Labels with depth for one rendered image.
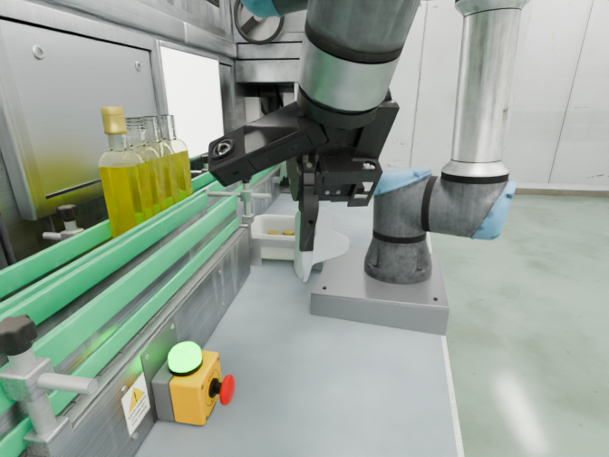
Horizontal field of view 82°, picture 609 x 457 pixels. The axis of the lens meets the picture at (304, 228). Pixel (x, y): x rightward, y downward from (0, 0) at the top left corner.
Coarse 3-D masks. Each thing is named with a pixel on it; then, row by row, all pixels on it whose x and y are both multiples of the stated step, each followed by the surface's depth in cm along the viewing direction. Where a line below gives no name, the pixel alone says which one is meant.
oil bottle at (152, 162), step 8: (144, 144) 66; (144, 152) 65; (152, 152) 66; (144, 160) 64; (152, 160) 66; (160, 160) 69; (152, 168) 66; (160, 168) 69; (152, 176) 67; (160, 176) 69; (152, 184) 67; (160, 184) 70; (152, 192) 67; (160, 192) 70; (152, 200) 67; (160, 200) 70; (152, 208) 68; (160, 208) 70; (152, 216) 68
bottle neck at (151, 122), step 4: (144, 116) 69; (148, 116) 69; (152, 116) 69; (156, 116) 70; (144, 120) 69; (148, 120) 69; (152, 120) 69; (156, 120) 70; (148, 124) 69; (152, 124) 69; (156, 124) 70; (148, 128) 69; (152, 128) 70; (156, 128) 70; (148, 132) 70; (152, 132) 70; (156, 132) 70; (148, 136) 70; (152, 136) 70; (156, 136) 70; (160, 136) 72; (148, 140) 70; (152, 140) 70; (156, 140) 70; (160, 140) 71
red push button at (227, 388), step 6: (228, 378) 49; (234, 378) 51; (216, 384) 49; (222, 384) 48; (228, 384) 48; (234, 384) 50; (216, 390) 49; (222, 390) 48; (228, 390) 48; (234, 390) 50; (222, 396) 48; (228, 396) 48; (222, 402) 48; (228, 402) 49
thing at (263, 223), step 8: (256, 216) 106; (264, 216) 107; (272, 216) 107; (280, 216) 106; (288, 216) 106; (256, 224) 104; (264, 224) 107; (272, 224) 107; (280, 224) 107; (288, 224) 106; (256, 232) 103; (264, 232) 108; (280, 232) 107
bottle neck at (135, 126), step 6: (126, 120) 63; (132, 120) 63; (138, 120) 64; (126, 126) 64; (132, 126) 64; (138, 126) 64; (144, 126) 66; (132, 132) 64; (138, 132) 64; (144, 132) 65; (132, 138) 65; (138, 138) 65; (144, 138) 66; (132, 144) 65; (138, 144) 65
